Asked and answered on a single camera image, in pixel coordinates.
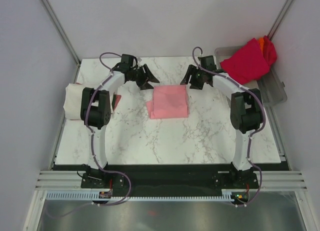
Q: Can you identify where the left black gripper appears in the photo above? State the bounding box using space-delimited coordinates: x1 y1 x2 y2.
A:
130 64 160 92

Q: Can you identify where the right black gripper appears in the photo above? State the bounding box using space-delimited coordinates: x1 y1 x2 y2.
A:
180 64 206 91

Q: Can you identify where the pink t shirt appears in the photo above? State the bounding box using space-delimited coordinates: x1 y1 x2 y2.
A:
146 85 189 120

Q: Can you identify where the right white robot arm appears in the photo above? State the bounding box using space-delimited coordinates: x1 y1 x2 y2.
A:
180 55 266 188

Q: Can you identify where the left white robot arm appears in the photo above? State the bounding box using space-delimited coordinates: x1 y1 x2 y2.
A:
80 52 160 188

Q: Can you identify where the folded dark red t shirt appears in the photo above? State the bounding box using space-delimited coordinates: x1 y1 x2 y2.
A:
74 81 123 112

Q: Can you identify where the crimson t shirt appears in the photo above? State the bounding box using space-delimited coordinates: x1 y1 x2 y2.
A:
220 38 277 85

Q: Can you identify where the orange t shirt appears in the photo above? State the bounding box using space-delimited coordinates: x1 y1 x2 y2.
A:
257 37 265 52

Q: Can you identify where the folded cream t shirt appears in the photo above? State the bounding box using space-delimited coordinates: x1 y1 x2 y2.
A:
63 83 85 120

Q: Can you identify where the grey plastic tray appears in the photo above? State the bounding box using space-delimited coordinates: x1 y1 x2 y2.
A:
214 46 288 107

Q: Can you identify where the right aluminium corner profile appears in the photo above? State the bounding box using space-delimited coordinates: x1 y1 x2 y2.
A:
267 0 296 41

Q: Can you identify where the aluminium corner profile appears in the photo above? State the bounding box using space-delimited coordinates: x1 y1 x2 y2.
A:
33 0 81 66
267 0 296 41

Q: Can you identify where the left aluminium corner profile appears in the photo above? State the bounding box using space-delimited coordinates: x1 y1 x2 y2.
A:
33 0 81 66

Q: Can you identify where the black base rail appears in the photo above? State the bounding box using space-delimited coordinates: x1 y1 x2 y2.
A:
51 162 291 198

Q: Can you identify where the white slotted cable duct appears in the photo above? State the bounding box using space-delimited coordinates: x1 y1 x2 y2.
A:
46 190 249 202

